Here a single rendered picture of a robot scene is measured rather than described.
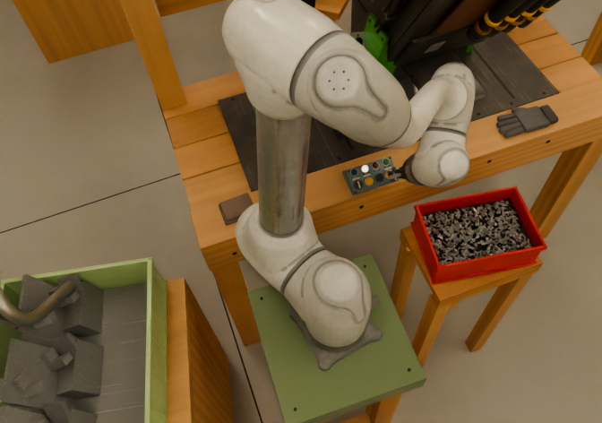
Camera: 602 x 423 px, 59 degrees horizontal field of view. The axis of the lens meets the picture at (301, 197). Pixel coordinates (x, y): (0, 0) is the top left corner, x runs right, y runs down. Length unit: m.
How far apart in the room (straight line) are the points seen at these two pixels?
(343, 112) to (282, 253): 0.57
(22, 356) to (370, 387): 0.85
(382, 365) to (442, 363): 1.02
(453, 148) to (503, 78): 0.85
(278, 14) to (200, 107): 1.18
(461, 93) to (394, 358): 0.66
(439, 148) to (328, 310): 0.43
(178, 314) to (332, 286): 0.62
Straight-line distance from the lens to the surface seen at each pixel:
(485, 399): 2.40
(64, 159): 3.24
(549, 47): 2.25
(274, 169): 1.01
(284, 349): 1.41
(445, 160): 1.22
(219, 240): 1.60
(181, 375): 1.59
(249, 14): 0.84
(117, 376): 1.58
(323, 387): 1.38
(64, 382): 1.55
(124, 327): 1.62
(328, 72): 0.71
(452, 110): 1.26
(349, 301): 1.17
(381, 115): 0.75
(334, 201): 1.63
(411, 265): 1.86
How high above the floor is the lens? 2.27
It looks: 56 degrees down
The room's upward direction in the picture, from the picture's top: 6 degrees counter-clockwise
